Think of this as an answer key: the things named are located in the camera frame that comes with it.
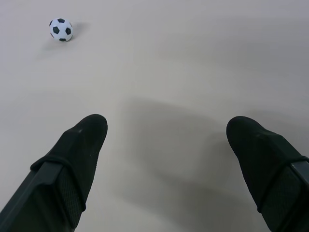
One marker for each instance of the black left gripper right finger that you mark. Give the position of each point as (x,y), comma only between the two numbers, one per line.
(270,166)

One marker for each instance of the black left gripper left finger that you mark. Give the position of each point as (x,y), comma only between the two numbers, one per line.
(62,169)

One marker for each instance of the small soccer ball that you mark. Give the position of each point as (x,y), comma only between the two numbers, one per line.
(61,29)

